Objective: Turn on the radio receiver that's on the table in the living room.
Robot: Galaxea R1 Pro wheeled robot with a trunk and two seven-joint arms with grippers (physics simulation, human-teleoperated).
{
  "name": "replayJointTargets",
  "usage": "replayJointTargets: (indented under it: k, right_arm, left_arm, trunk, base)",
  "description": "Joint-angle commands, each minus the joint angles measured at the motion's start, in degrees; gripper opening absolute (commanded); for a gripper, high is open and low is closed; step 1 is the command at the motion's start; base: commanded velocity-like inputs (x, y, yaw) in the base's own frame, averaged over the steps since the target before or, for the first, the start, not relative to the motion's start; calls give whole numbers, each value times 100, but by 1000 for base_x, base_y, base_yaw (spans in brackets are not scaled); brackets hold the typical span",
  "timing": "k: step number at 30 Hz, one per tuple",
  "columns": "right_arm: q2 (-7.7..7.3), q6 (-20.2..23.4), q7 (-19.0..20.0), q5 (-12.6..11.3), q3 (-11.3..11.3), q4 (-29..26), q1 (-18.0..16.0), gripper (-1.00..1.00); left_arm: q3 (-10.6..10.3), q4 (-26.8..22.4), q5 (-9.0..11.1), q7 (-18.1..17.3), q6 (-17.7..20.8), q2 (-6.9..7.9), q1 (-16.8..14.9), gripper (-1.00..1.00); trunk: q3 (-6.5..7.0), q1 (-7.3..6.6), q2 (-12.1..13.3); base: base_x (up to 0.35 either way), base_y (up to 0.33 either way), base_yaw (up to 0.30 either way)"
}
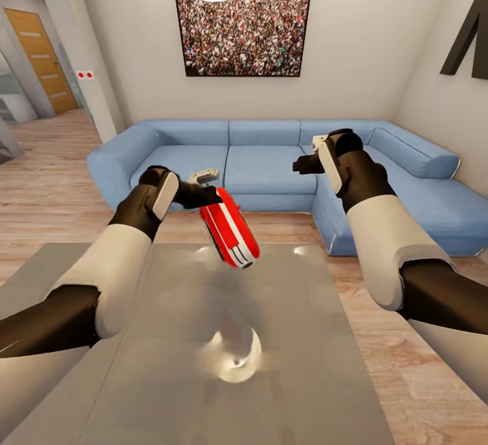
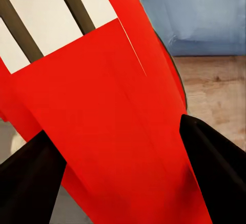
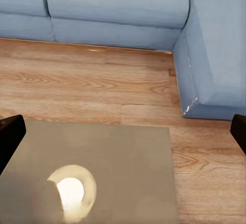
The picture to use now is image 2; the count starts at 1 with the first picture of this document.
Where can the radio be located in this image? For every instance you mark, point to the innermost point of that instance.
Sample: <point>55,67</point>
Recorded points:
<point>97,78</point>

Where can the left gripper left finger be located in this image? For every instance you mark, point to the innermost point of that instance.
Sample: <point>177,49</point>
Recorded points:
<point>30,181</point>

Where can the sofa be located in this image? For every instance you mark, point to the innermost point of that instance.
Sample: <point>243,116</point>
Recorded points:
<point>199,27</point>

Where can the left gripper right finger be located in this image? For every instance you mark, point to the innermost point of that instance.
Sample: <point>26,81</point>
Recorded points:
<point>220,169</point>

